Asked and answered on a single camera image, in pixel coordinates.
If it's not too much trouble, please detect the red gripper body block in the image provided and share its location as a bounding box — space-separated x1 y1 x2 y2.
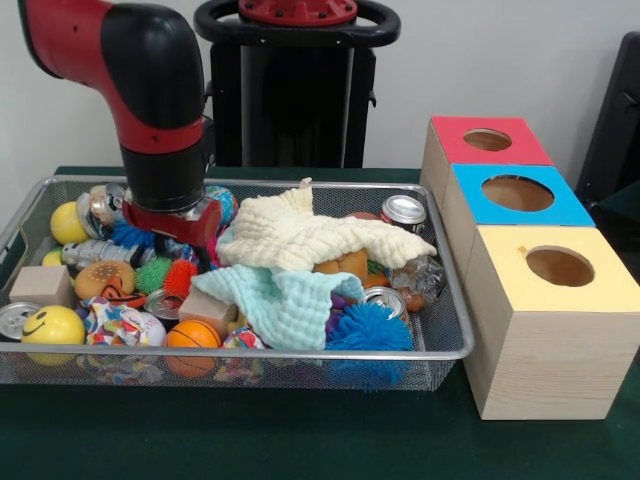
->
122 198 224 250

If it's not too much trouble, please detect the clear packet of orange snacks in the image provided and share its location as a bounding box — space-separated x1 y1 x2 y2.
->
392 253 446 314

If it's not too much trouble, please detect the wooden box with three holes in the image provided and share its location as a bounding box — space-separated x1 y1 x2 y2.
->
419 117 640 421

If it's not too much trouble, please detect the blue spiky rubber ball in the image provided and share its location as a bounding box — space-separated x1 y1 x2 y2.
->
112 219 157 250

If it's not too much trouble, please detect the blue green globe ball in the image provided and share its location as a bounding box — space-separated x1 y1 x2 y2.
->
204 185 240 226

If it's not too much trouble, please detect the toy hamburger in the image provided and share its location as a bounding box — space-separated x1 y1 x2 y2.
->
74 260 136 301

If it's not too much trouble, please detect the small orange basketball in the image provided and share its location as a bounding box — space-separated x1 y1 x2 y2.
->
164 319 222 377

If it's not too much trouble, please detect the small white baseball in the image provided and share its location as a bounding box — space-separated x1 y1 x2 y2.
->
127 309 167 346

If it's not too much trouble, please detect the cream waffle cloth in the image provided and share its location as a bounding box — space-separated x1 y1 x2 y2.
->
215 177 437 274

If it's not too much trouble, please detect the mint waffle cloth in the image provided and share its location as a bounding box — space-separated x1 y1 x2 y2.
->
191 263 365 351

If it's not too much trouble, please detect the plain wooden cube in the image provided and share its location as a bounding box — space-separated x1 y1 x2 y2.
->
8 265 75 306

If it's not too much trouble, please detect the yellow smiley ball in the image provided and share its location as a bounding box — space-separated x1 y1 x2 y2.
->
19 305 86 366

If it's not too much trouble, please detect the blue furry monster toy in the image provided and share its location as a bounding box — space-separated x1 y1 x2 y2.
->
325 300 415 352

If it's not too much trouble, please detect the dark green side table cloth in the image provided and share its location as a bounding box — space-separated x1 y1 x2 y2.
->
589 179 640 266

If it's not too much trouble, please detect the shallow wire mesh bin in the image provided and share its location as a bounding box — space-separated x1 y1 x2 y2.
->
0 174 474 394

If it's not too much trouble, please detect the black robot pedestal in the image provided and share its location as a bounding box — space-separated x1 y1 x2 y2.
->
193 0 403 169

